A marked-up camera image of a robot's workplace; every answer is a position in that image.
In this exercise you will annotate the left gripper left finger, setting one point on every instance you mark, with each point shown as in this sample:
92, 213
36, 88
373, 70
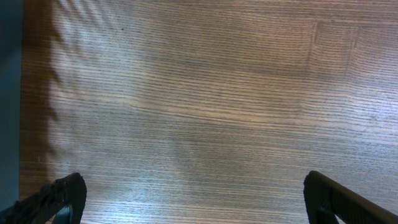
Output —
62, 201

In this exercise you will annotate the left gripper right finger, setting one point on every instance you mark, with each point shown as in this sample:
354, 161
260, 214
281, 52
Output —
329, 202

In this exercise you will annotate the grey plastic mesh basket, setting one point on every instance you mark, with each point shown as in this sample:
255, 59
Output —
11, 59

